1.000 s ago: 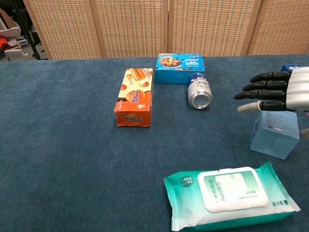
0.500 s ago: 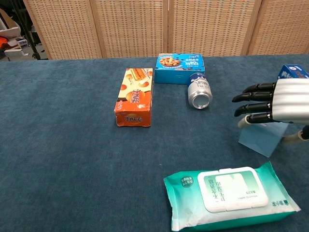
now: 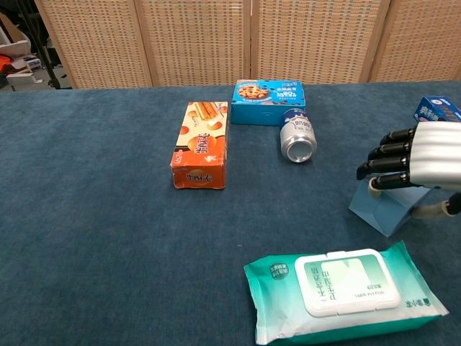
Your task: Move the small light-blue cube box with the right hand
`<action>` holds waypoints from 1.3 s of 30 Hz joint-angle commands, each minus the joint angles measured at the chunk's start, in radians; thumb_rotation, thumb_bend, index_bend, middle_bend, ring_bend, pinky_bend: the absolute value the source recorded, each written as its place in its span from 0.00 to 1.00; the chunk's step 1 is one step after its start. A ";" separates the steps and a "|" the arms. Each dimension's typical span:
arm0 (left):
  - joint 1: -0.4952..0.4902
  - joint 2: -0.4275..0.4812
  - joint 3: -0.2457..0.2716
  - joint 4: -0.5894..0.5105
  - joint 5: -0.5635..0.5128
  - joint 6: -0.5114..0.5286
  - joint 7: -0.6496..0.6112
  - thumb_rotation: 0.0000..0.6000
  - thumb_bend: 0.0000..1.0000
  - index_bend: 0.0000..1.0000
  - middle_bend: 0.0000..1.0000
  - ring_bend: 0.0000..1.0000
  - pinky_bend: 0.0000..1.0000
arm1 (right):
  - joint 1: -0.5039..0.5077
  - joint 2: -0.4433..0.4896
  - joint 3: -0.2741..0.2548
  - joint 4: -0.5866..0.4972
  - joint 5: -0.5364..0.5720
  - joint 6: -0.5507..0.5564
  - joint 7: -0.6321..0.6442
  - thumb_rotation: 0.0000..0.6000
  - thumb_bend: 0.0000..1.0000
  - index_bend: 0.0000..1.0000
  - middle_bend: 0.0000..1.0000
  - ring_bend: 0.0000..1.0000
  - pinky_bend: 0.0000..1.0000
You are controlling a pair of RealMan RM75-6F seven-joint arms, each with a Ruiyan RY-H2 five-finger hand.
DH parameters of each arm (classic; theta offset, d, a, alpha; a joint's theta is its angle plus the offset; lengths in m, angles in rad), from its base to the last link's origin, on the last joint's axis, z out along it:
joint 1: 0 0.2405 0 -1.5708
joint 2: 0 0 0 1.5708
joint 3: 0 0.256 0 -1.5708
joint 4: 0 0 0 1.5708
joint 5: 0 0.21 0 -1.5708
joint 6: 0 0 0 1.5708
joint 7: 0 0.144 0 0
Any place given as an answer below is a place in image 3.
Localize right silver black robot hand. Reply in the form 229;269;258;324
356;121;461;219

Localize small light blue box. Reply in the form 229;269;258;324
348;176;433;238

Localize blue pink snack package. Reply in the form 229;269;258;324
412;95;461;123

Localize orange biscuit box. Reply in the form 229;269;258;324
170;101;230;190

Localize silver blue milk can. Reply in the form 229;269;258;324
279;108;317;164

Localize green wet wipes pack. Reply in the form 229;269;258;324
243;240;449;346

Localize wooden rattan folding screen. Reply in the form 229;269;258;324
34;0;461;89

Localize blue felt table mat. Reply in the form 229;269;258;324
0;81;461;346

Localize black tripod stand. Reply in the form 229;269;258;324
17;0;62;89

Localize white cardboard boxes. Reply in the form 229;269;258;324
0;39;45;92

